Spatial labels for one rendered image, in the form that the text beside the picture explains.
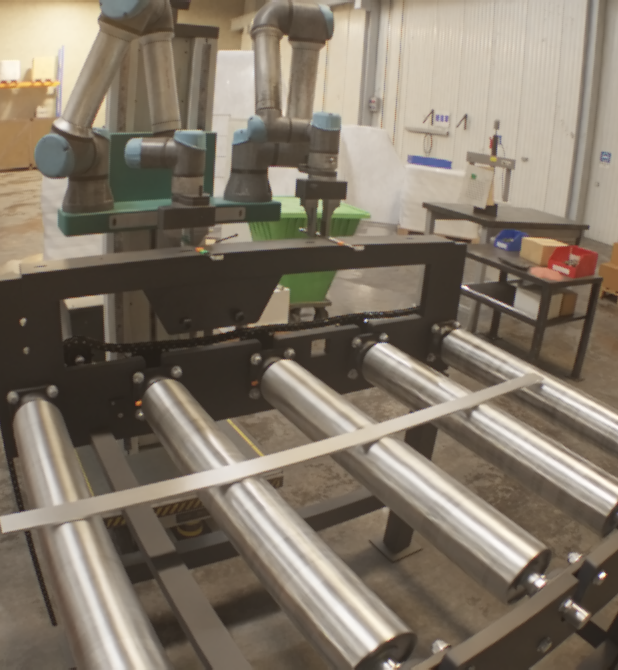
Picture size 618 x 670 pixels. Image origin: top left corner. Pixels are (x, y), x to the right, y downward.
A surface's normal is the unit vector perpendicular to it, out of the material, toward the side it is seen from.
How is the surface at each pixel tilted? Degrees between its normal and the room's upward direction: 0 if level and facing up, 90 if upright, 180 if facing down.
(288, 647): 0
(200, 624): 0
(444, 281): 90
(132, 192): 90
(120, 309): 90
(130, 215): 90
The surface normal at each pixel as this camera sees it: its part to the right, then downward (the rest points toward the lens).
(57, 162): -0.21, 0.46
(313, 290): 0.36, 0.53
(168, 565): 0.07, -0.93
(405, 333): 0.51, 0.35
